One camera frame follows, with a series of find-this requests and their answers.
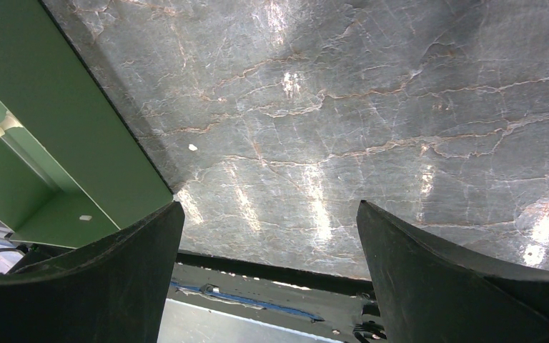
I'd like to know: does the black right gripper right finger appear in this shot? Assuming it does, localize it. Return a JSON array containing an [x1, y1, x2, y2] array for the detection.
[[356, 201, 549, 342]]

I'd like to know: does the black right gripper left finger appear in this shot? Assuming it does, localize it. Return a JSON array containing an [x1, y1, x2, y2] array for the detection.
[[0, 202, 185, 342]]

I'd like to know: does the green plastic tray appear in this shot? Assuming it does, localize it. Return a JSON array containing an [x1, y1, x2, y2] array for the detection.
[[0, 1, 173, 248]]

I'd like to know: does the white chess pawn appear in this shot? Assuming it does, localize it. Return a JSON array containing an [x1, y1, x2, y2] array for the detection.
[[0, 111, 24, 138]]

